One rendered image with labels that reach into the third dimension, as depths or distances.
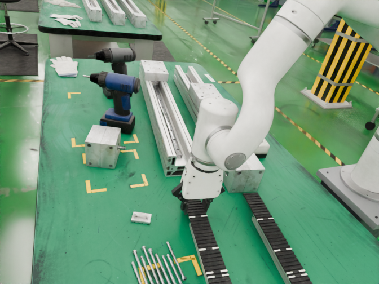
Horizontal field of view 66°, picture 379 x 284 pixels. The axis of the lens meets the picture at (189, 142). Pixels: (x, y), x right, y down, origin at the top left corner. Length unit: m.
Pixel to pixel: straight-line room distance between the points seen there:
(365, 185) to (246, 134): 0.68
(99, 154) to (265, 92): 0.55
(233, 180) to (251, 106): 0.39
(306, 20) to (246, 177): 0.50
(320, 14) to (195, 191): 0.46
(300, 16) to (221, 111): 0.23
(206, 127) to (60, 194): 0.47
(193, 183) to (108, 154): 0.33
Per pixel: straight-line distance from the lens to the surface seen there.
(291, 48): 0.62
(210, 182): 0.73
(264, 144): 1.13
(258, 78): 0.60
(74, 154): 1.03
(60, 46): 2.54
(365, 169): 1.15
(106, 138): 0.94
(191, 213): 0.81
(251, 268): 0.79
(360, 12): 0.69
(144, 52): 2.62
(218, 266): 0.73
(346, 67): 4.06
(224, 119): 0.61
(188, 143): 0.97
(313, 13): 0.62
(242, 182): 0.94
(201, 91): 1.26
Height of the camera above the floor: 1.40
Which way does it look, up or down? 33 degrees down
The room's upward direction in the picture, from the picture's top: 11 degrees clockwise
